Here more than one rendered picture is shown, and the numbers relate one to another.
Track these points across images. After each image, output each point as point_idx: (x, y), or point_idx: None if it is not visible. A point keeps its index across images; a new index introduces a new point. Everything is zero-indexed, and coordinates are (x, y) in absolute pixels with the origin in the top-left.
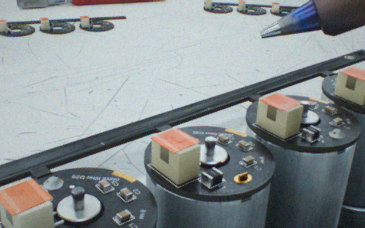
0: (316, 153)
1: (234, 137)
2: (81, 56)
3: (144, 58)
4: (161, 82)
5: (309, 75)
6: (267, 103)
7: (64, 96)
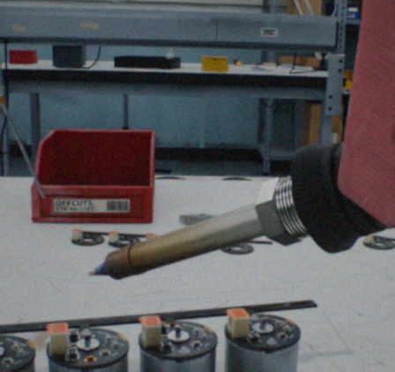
0: (160, 359)
1: (117, 338)
2: (199, 276)
3: (257, 286)
4: None
5: None
6: (140, 320)
7: (157, 308)
